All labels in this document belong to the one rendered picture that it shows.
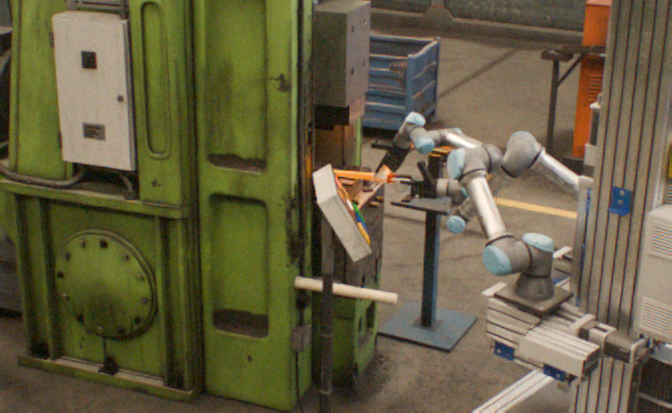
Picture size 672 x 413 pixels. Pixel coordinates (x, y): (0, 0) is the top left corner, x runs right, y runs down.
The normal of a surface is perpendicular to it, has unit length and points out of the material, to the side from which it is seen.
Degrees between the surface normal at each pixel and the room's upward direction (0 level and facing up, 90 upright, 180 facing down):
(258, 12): 89
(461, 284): 0
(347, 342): 90
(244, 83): 89
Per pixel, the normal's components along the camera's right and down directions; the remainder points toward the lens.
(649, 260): -0.68, 0.26
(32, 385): 0.01, -0.93
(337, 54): -0.35, 0.33
